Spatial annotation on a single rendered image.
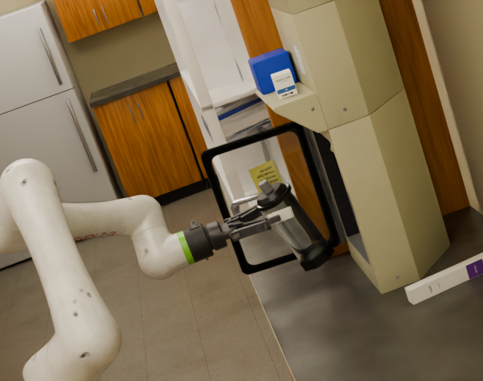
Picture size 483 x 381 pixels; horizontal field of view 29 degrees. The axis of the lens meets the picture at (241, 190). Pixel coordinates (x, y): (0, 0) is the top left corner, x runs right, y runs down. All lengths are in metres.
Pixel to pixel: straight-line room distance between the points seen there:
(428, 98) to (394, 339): 0.83
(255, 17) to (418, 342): 1.02
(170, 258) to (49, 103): 4.87
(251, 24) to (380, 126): 0.50
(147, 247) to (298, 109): 0.53
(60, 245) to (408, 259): 0.95
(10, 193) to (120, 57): 5.79
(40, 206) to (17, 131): 5.23
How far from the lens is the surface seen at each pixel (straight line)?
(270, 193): 2.48
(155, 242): 2.48
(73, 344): 1.95
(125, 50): 7.89
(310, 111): 2.37
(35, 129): 7.31
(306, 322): 2.53
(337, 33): 2.36
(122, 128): 7.42
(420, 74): 2.82
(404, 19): 2.79
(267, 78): 2.54
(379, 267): 2.52
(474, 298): 2.39
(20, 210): 2.12
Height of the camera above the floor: 2.00
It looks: 16 degrees down
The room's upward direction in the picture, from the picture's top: 20 degrees counter-clockwise
